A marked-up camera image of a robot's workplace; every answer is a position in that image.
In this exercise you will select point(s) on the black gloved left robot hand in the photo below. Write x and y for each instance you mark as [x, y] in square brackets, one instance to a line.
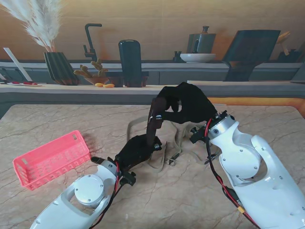
[135, 150]

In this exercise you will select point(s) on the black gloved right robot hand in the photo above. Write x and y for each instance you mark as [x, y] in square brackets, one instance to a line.
[193, 105]

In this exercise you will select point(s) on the dark brown braided belt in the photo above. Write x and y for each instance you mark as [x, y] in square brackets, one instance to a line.
[152, 128]

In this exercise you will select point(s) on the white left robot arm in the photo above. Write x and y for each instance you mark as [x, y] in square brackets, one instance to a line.
[83, 190]

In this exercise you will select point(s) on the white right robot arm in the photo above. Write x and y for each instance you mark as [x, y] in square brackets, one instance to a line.
[250, 167]

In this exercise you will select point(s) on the tan braided belt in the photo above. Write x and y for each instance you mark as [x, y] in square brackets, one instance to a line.
[129, 130]

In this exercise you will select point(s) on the pink plastic storage basket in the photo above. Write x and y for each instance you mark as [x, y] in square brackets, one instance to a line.
[47, 164]

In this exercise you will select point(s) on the printed kitchen scene backdrop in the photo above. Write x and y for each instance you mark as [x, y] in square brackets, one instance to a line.
[152, 14]

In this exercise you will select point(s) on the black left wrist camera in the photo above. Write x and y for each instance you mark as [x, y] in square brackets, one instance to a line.
[128, 179]

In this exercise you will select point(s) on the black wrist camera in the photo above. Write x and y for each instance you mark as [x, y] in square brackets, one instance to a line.
[128, 179]
[199, 136]

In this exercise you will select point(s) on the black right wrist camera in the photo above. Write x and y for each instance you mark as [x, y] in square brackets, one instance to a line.
[199, 136]

